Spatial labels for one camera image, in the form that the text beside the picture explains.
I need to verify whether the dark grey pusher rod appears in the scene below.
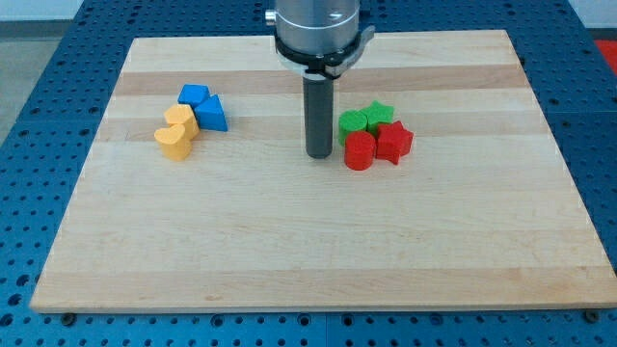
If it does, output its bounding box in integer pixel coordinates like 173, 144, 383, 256
303, 78, 334, 159

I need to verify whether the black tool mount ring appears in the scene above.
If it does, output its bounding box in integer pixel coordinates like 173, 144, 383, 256
275, 25, 375, 80

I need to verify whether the green cylinder block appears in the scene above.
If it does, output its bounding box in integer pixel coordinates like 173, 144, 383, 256
337, 110, 367, 147

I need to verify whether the green star block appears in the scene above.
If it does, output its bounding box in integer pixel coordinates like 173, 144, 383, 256
360, 100, 394, 136

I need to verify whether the red cylinder block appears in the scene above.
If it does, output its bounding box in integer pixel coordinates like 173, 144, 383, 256
344, 131, 376, 171

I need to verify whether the red star block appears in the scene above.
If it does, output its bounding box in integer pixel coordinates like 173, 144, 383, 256
376, 120, 414, 165

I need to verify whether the blue triangle block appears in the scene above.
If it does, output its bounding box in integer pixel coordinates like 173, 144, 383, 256
194, 94, 228, 132

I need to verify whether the blue pentagon block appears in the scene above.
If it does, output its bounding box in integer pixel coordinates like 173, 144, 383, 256
177, 84, 210, 108

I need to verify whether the yellow pentagon block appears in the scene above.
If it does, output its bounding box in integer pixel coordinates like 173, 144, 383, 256
164, 104, 200, 140

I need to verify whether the yellow heart block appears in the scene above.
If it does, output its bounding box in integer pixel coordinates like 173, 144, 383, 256
154, 124, 192, 161

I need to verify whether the wooden board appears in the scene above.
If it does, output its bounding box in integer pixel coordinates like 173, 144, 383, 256
30, 30, 616, 313

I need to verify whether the red object at edge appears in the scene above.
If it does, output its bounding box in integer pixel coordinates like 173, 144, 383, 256
594, 40, 617, 74

